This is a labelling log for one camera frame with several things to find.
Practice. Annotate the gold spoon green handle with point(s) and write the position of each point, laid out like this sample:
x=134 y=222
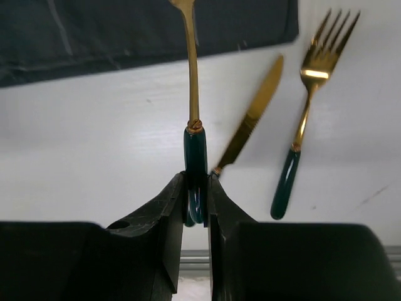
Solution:
x=195 y=147

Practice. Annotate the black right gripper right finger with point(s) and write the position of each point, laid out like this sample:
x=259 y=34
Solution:
x=253 y=260

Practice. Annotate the gold knife green handle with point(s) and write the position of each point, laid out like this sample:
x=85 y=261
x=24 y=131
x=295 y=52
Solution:
x=252 y=116

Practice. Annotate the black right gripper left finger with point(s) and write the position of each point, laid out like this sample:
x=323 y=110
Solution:
x=135 y=258

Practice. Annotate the dark checked cloth placemat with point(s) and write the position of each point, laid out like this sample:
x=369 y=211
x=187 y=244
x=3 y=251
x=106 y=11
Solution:
x=48 y=40

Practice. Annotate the gold fork green handle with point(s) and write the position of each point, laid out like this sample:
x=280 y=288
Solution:
x=316 y=69

